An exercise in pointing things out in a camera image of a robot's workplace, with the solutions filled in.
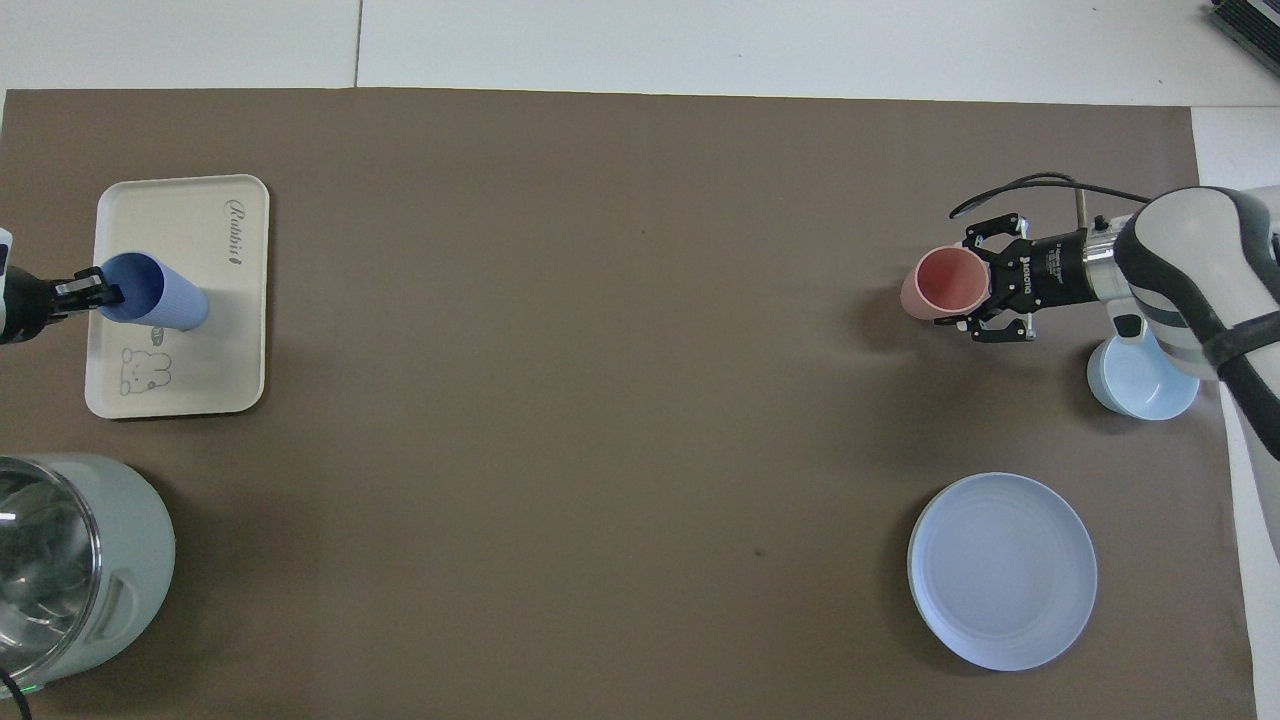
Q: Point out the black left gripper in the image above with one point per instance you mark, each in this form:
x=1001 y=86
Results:
x=22 y=305

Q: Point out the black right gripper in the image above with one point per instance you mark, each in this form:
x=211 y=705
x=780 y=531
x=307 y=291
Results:
x=1050 y=270

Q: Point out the pink cup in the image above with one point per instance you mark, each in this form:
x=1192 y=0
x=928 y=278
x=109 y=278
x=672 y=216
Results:
x=945 y=282

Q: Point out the blue ribbed cup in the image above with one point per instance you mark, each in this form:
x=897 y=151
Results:
x=165 y=300

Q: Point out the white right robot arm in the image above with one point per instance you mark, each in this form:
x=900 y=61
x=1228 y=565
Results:
x=1190 y=260

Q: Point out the cream tray with bear print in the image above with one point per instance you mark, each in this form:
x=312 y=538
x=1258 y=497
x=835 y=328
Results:
x=180 y=220

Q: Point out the light blue bowl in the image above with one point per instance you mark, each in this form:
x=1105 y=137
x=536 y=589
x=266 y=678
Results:
x=1140 y=385

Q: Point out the pale green cooking pot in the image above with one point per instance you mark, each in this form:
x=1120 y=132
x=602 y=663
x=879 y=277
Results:
x=135 y=560

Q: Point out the glass pot lid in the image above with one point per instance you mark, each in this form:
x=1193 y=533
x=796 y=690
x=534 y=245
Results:
x=45 y=570

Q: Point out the pale blue plate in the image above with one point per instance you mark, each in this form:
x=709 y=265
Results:
x=1000 y=570

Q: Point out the grey device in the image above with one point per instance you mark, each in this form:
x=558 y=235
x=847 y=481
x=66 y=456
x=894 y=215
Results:
x=1250 y=25

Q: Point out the brown table mat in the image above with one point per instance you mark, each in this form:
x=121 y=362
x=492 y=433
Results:
x=600 y=400

